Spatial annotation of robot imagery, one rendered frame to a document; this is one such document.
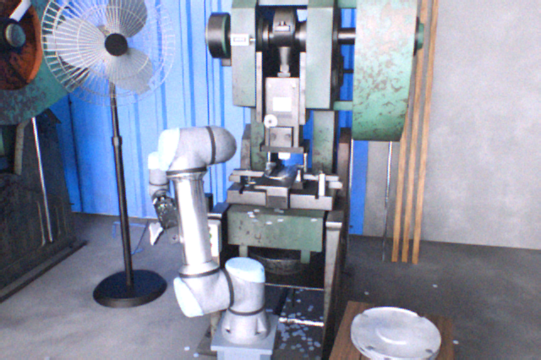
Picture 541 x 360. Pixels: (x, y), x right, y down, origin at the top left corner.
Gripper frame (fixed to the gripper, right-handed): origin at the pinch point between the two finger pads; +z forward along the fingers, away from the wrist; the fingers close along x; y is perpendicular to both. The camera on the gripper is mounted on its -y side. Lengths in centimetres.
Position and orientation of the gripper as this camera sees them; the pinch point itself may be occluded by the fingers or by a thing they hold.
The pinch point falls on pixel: (176, 238)
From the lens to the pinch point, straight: 156.8
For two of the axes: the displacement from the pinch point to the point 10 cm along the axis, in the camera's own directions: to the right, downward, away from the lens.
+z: 3.6, 4.0, -8.4
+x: 9.2, -3.2, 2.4
